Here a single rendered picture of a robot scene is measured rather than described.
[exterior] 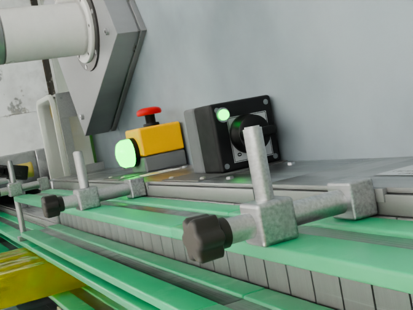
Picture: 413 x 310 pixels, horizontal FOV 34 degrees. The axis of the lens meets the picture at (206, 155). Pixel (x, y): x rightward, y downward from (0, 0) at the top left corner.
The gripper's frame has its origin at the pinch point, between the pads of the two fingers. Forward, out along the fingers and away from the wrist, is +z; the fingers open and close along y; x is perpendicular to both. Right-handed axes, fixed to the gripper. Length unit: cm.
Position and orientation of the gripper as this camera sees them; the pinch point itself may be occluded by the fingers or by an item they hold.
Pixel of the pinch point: (16, 172)
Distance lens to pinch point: 157.4
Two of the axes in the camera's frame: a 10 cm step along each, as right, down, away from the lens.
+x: 0.5, -10.0, 0.7
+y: 4.2, -0.4, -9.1
